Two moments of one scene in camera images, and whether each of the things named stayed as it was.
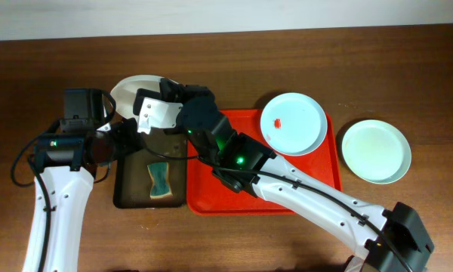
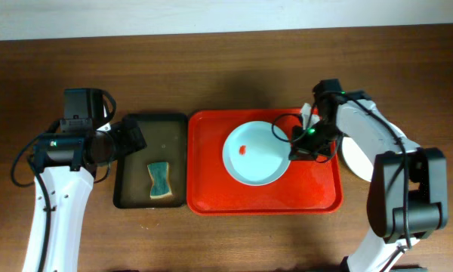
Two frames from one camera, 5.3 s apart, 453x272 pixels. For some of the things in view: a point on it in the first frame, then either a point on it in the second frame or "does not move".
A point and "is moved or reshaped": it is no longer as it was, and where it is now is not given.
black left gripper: [127, 132] does not move
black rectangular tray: [133, 183] does not move
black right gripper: [170, 92] -> [302, 145]
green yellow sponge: [159, 174] does not move
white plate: [124, 91] -> [356, 159]
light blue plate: [294, 124] is moved or reshaped
